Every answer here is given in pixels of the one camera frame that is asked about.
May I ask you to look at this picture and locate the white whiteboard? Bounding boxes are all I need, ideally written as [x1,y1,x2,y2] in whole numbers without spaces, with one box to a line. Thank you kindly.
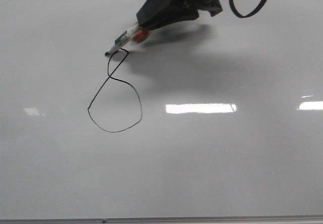
[1,0,322,219]

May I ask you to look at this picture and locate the white black whiteboard marker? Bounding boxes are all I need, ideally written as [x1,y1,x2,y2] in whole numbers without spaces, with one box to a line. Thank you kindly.
[104,22,141,57]

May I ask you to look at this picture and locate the red cap in clear bag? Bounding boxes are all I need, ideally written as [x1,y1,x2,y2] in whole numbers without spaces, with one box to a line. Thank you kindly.
[131,29,151,44]

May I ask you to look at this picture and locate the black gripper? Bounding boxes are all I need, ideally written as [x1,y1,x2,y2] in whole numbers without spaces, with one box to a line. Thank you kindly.
[136,0,223,30]

